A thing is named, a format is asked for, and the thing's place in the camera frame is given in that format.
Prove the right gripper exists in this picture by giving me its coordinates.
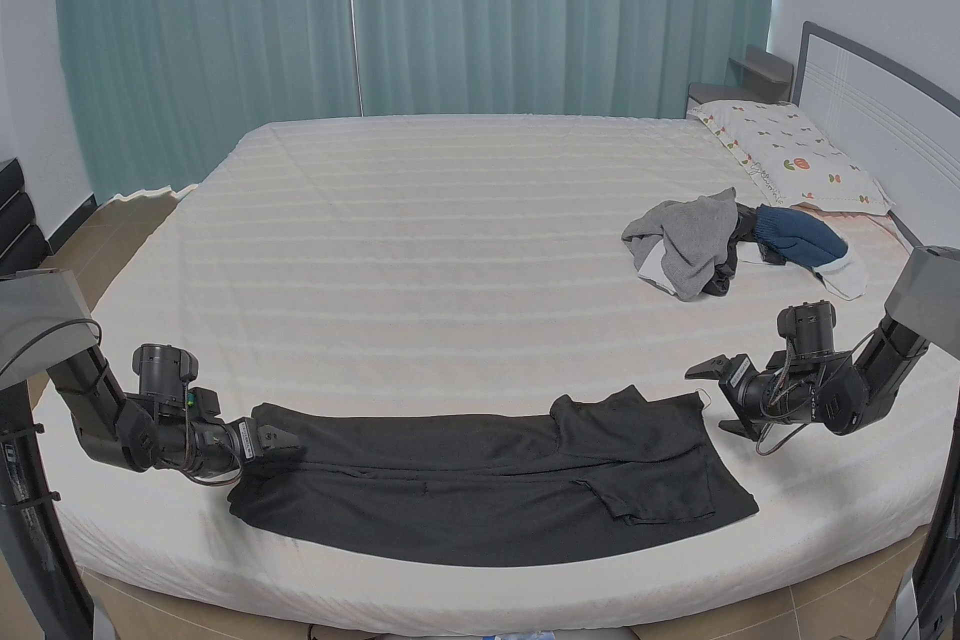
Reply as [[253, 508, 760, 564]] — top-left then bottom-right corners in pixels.
[[685, 355, 762, 445]]

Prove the grey bedside table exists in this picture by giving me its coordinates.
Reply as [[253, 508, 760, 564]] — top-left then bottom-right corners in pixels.
[[686, 44, 795, 113]]

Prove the bed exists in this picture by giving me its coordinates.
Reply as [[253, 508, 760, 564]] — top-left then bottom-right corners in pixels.
[[30, 19, 960, 631]]

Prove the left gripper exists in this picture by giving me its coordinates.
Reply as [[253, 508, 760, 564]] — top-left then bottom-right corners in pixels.
[[222, 417, 303, 475]]

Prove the black chest of drawers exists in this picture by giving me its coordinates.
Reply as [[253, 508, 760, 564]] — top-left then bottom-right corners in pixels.
[[0, 157, 48, 271]]

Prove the pile of clothes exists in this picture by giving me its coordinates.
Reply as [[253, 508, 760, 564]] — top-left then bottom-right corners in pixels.
[[621, 187, 871, 302]]

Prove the black T-shirt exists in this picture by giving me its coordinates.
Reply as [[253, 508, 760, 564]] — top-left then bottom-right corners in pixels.
[[227, 384, 760, 568]]

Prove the white printed pillow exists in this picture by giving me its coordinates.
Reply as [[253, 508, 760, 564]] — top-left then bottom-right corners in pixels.
[[686, 99, 897, 217]]

